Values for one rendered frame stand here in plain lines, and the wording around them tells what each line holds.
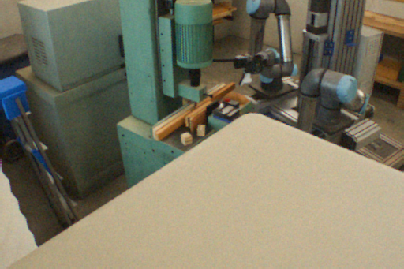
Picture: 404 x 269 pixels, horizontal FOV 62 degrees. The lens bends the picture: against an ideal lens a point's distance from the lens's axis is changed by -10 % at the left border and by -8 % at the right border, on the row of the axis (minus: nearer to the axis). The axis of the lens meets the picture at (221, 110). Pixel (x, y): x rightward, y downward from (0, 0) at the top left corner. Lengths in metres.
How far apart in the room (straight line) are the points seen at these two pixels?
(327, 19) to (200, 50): 0.82
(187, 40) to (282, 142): 1.53
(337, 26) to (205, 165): 2.00
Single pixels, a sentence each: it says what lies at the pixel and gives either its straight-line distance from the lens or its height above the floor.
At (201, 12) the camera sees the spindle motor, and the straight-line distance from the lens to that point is 1.64.
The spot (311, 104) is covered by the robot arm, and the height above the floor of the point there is 1.10.
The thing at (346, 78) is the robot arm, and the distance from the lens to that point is 1.59.
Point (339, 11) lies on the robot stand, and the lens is 2.11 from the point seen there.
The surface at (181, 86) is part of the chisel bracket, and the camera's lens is 1.88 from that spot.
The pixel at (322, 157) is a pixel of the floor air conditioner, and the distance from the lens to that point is 0.16.
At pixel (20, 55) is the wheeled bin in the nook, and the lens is 3.13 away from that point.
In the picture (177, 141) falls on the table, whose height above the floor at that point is 0.90.
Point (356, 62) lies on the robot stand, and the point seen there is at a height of 1.04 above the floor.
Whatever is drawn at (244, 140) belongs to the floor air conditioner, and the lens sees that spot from 0.17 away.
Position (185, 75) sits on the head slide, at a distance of 1.92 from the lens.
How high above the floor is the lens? 1.90
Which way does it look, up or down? 30 degrees down
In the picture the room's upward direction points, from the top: 1 degrees clockwise
